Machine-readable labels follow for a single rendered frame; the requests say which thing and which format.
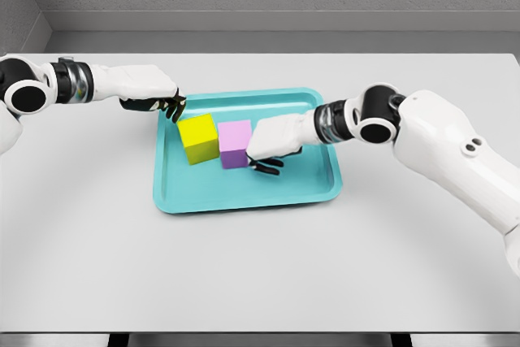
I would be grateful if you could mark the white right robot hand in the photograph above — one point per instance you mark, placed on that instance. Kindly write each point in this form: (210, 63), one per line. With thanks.
(274, 133)

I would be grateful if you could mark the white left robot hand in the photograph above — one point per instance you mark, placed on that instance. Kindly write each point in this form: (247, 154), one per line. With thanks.
(143, 83)

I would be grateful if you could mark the pink purple cube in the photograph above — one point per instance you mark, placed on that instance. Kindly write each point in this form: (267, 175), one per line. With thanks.
(234, 141)

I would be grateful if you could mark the yellow cube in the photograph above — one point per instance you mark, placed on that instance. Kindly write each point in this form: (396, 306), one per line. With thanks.
(199, 135)

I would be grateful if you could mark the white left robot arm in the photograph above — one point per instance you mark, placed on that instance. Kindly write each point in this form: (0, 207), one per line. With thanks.
(44, 91)

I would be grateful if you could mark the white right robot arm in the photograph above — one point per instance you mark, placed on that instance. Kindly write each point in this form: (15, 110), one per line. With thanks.
(438, 144)

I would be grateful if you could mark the teal tray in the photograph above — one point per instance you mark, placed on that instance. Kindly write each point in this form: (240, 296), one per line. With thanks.
(243, 186)

